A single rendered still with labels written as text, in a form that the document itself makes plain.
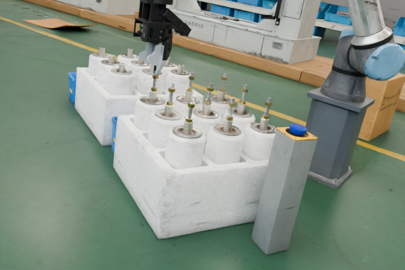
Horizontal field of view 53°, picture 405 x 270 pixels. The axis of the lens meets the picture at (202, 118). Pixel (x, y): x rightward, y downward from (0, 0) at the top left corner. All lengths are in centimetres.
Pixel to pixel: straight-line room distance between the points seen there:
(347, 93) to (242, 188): 54
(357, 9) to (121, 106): 81
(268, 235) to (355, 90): 63
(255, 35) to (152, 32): 214
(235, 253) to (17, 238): 51
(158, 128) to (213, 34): 238
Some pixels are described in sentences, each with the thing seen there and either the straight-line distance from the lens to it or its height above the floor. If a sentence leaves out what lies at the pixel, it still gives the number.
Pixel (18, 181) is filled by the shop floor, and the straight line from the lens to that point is 128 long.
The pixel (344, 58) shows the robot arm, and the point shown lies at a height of 43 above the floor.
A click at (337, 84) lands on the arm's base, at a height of 35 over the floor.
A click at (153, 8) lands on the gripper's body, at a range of 113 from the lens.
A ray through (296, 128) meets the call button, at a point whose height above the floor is 33.
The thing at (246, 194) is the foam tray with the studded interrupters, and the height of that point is 10.
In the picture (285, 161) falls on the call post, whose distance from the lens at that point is 96.
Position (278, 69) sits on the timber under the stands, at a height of 4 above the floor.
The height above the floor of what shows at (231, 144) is 23.
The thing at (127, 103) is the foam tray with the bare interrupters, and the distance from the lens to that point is 146.
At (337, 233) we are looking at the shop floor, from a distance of 126.
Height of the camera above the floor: 63
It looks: 20 degrees down
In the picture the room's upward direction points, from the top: 9 degrees clockwise
